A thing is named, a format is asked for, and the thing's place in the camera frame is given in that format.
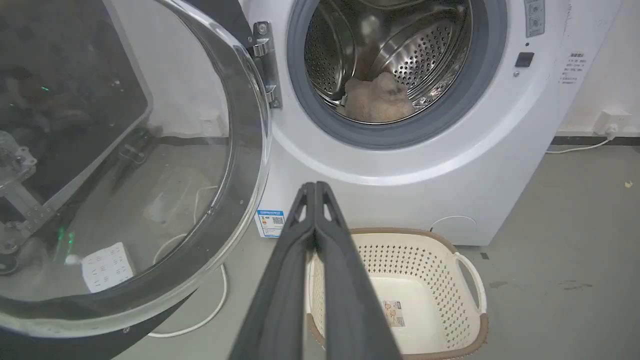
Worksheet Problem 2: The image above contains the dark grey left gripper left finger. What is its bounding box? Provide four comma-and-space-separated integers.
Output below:
228, 182, 317, 360

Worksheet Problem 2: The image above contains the blue energy label sticker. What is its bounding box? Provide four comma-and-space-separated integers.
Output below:
256, 209, 286, 239

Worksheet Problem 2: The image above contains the white front-load washing machine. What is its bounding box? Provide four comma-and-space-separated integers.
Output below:
239, 0, 624, 247

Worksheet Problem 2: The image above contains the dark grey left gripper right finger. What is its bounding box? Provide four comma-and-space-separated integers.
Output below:
315, 181, 404, 360

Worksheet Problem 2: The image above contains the cream perforated laundry basket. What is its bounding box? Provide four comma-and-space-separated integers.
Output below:
305, 227, 490, 360

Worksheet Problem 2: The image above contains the beige cloth in drum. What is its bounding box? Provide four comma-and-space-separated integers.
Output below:
336, 72, 417, 124

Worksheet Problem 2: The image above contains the white wall plug adapter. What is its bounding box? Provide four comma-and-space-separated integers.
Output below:
593, 109, 633, 141

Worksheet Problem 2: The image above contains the transparent washer door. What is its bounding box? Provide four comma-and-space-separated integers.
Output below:
0, 0, 272, 360

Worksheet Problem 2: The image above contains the chrome door hinge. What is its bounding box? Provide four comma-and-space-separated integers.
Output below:
251, 21, 283, 110

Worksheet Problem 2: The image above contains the white power cable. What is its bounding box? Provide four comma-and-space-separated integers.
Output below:
146, 186, 229, 339

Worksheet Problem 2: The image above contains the thin white wall cable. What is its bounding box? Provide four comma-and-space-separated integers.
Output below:
545, 134, 617, 155

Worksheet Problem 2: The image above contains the white power strip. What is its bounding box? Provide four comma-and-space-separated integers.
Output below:
80, 242, 136, 294

